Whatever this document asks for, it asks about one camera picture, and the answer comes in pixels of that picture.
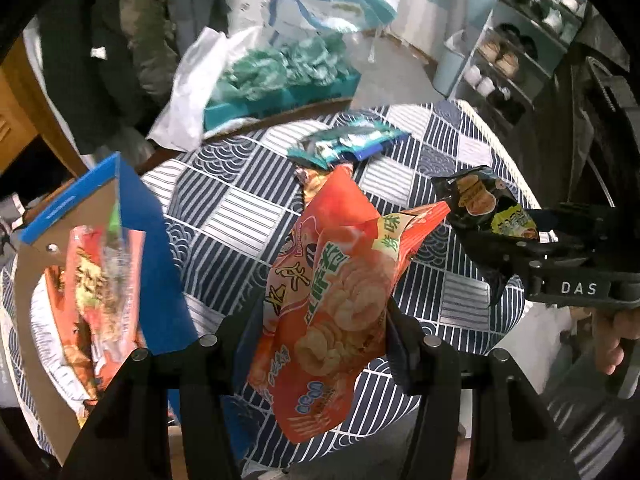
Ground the olive jacket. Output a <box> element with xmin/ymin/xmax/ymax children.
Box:
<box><xmin>119</xmin><ymin>0</ymin><xmax>201</xmax><ymax>106</ymax></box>

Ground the blue cardboard box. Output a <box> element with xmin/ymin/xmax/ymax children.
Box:
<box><xmin>12</xmin><ymin>152</ymin><xmax>256</xmax><ymax>466</ymax></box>

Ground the shoe rack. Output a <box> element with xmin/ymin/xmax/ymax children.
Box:
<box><xmin>460</xmin><ymin>0</ymin><xmax>591</xmax><ymax>126</ymax></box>

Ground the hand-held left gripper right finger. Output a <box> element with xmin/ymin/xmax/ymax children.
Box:
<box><xmin>382</xmin><ymin>300</ymin><xmax>581</xmax><ymax>480</ymax></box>

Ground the person's right hand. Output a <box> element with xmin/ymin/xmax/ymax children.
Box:
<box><xmin>591</xmin><ymin>307</ymin><xmax>640</xmax><ymax>377</ymax></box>

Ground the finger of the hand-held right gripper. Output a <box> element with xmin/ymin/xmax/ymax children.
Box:
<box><xmin>530</xmin><ymin>202</ymin><xmax>621</xmax><ymax>243</ymax></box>
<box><xmin>502</xmin><ymin>245</ymin><xmax>601</xmax><ymax>283</ymax></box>

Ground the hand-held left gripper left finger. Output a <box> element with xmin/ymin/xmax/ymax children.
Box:
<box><xmin>57</xmin><ymin>305</ymin><xmax>266</xmax><ymax>480</ymax></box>

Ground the light blue bin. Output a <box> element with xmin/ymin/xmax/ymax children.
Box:
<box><xmin>432</xmin><ymin>30</ymin><xmax>476</xmax><ymax>98</ymax></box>

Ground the teal cardboard box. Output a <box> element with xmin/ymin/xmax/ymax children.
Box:
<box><xmin>202</xmin><ymin>67</ymin><xmax>362</xmax><ymax>133</ymax></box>

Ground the black snack packet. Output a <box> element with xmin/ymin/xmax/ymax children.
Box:
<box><xmin>432</xmin><ymin>165</ymin><xmax>556</xmax><ymax>307</ymax></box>

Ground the orange snack bag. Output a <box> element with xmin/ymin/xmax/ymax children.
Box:
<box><xmin>292</xmin><ymin>162</ymin><xmax>351</xmax><ymax>202</ymax></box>

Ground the navy white patterned tablecloth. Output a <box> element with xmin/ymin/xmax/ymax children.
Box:
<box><xmin>0</xmin><ymin>100</ymin><xmax>541</xmax><ymax>466</ymax></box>

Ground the dark jacket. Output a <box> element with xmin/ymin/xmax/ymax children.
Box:
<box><xmin>37</xmin><ymin>0</ymin><xmax>166</xmax><ymax>156</ymax></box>

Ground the red noodle snack packet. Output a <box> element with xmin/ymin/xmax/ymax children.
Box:
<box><xmin>45</xmin><ymin>225</ymin><xmax>148</xmax><ymax>401</ymax></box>

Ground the teal snack packet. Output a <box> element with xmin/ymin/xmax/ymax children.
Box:
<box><xmin>287</xmin><ymin>115</ymin><xmax>411</xmax><ymax>168</ymax></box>

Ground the orange-red cracker snack bag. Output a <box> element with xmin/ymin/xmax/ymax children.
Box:
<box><xmin>247</xmin><ymin>165</ymin><xmax>451</xmax><ymax>443</ymax></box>

